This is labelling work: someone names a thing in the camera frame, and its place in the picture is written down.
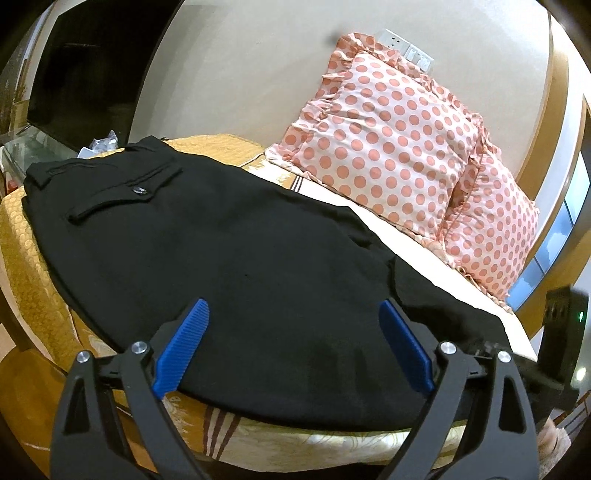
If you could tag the black wall television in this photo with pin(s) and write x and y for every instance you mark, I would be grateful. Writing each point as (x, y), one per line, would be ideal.
(93, 68)

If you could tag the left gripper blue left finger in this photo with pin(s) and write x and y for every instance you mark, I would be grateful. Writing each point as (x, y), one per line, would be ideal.
(88, 439)

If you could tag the black pants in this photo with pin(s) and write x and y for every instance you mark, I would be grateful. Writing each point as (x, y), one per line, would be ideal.
(294, 285)

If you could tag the glass side table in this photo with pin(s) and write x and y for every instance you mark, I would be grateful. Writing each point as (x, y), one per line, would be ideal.
(32, 145)

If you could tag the polka dot pillow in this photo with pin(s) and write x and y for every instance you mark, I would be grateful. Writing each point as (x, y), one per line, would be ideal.
(383, 134)
(491, 224)

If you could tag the rear polka dot pillow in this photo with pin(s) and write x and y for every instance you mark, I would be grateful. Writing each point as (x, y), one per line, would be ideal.
(491, 224)

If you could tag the wooden window frame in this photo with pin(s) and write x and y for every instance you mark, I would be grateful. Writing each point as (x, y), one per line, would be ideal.
(556, 174)

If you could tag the white wall socket panel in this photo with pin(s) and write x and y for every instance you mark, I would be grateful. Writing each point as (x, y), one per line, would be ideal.
(410, 51)

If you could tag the front polka dot pillow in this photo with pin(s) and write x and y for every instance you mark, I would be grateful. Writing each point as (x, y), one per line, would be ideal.
(383, 134)

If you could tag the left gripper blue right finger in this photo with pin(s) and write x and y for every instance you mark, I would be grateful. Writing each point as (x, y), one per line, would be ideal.
(499, 440)

